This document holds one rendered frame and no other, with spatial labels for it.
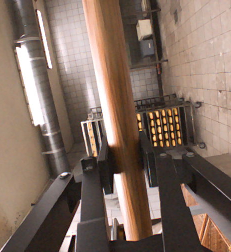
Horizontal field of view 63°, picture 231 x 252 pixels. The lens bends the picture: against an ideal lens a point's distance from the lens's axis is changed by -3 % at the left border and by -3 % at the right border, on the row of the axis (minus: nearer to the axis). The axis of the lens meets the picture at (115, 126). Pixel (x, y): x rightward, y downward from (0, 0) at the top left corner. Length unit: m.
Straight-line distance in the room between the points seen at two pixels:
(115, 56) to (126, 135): 0.07
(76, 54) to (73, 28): 0.64
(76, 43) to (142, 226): 5.23
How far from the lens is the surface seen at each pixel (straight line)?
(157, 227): 2.17
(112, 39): 0.17
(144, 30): 4.66
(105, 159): 0.15
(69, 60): 5.33
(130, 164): 0.18
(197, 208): 1.39
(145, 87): 5.24
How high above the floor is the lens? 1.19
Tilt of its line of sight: 2 degrees up
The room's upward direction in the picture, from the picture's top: 99 degrees counter-clockwise
